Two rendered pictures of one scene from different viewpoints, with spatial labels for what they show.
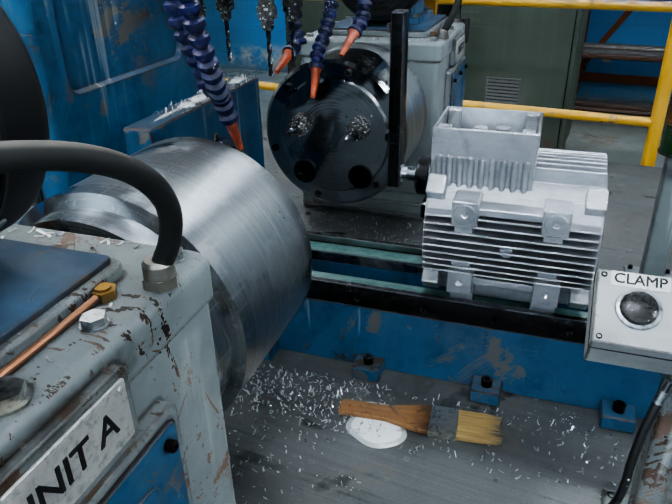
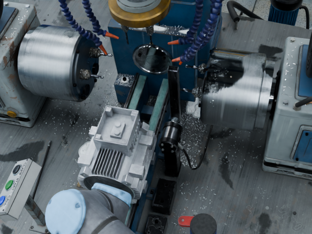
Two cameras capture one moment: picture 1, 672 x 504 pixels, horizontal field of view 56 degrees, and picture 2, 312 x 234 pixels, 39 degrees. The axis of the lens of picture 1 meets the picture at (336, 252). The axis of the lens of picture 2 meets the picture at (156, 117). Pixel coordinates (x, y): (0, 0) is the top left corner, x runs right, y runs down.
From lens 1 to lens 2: 1.50 m
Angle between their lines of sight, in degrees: 69
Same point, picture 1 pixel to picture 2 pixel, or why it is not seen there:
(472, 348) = not seen: hidden behind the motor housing
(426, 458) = (73, 165)
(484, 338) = not seen: hidden behind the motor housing
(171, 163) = (53, 42)
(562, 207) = (83, 160)
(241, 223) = (42, 67)
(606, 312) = (19, 163)
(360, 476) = (67, 146)
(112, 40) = not seen: outside the picture
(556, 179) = (97, 157)
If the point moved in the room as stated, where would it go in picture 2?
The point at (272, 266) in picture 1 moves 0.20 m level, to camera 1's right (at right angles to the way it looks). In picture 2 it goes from (45, 82) to (41, 133)
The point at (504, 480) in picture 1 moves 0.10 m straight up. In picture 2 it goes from (62, 186) to (55, 173)
